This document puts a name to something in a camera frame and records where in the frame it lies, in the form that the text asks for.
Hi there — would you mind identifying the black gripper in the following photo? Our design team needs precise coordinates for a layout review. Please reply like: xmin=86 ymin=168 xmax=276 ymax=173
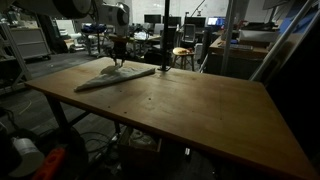
xmin=109 ymin=35 xmax=128 ymax=67

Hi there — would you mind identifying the grey striped towel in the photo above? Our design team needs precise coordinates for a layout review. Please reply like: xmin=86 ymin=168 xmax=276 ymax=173
xmin=74 ymin=66 xmax=155 ymax=92

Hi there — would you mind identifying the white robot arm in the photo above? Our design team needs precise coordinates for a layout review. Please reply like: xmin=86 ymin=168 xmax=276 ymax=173
xmin=13 ymin=0 xmax=129 ymax=38

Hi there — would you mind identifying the black vertical pole stand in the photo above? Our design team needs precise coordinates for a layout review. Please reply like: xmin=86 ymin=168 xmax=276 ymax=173
xmin=158 ymin=0 xmax=170 ymax=72

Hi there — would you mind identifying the round wooden stool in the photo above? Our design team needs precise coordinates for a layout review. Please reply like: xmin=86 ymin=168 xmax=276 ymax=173
xmin=171 ymin=47 xmax=195 ymax=71

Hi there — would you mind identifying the grey mesh office chair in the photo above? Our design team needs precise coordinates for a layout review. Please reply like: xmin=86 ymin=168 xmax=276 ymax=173
xmin=182 ymin=24 xmax=196 ymax=43

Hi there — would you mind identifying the grey metal drawer cabinet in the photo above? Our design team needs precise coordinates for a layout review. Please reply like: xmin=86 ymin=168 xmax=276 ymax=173
xmin=10 ymin=28 xmax=51 ymax=60

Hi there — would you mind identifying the cardboard box under table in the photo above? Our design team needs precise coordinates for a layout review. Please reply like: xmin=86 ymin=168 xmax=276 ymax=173
xmin=118 ymin=127 xmax=162 ymax=171

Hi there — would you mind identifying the lit computer monitor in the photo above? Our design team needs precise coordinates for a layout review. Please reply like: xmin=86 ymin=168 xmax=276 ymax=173
xmin=207 ymin=17 xmax=225 ymax=26

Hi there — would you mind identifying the wooden top workbench cabinet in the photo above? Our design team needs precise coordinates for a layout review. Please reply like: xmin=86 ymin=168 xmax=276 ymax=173
xmin=203 ymin=34 xmax=303 ymax=81

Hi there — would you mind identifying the orange power strip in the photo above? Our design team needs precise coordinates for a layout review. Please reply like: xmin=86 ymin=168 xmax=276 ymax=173
xmin=31 ymin=147 xmax=66 ymax=180

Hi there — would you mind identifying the diagonal aluminium frame bar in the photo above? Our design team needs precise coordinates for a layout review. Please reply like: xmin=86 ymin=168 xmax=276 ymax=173
xmin=249 ymin=0 xmax=315 ymax=81

